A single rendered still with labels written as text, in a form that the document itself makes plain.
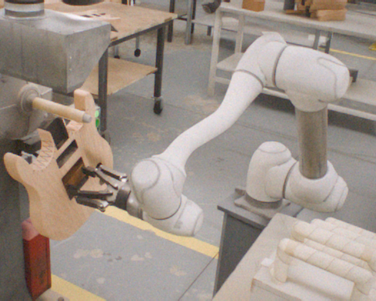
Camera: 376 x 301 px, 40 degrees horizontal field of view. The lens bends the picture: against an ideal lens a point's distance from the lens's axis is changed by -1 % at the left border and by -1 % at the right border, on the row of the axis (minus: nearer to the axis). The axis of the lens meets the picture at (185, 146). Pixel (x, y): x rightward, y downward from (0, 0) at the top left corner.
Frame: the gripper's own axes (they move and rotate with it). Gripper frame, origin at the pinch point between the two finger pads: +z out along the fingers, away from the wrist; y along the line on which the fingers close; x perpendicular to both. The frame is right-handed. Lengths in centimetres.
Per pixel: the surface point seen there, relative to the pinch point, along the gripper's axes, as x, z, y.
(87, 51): 42.1, -10.2, 8.8
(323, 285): 9, -77, -9
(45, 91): 16.2, 18.5, 15.6
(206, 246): -143, 7, 76
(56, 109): 19.8, 6.1, 7.0
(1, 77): 30.0, 19.8, 3.7
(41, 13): 48.2, 4.9, 12.1
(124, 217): -141, 63, 73
